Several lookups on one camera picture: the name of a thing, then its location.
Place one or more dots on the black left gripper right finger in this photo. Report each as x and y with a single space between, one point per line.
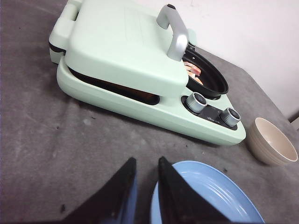
179 203

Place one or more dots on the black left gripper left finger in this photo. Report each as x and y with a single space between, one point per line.
114 203

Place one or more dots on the beige ribbed bowl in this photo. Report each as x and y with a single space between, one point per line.
269 145

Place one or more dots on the cooked orange shrimp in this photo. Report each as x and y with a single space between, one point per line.
193 71

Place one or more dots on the mint green sandwich maker lid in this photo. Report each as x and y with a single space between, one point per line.
125 43

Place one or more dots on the mint green breakfast maker base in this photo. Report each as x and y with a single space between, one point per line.
169 113

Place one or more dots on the blue plate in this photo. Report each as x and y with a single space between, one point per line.
219 190

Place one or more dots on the silver right control knob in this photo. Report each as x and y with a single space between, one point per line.
230 116

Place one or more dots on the silver control knob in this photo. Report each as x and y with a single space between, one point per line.
196 102
230 116

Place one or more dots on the silver left control knob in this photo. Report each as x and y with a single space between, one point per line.
196 102

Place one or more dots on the black frying pan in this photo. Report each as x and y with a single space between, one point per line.
210 82

